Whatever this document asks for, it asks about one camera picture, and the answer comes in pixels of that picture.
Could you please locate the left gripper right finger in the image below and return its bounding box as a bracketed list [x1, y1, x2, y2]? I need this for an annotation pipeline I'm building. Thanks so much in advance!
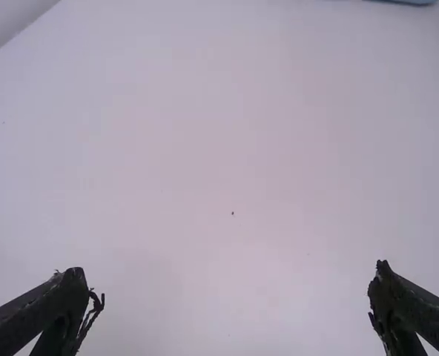
[363, 259, 439, 356]

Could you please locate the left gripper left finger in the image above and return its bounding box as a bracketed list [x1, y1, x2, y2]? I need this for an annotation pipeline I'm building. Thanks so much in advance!
[0, 266, 105, 356]

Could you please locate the blue mat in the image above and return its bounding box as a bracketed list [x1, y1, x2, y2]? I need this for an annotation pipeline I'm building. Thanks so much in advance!
[330, 0, 439, 7]

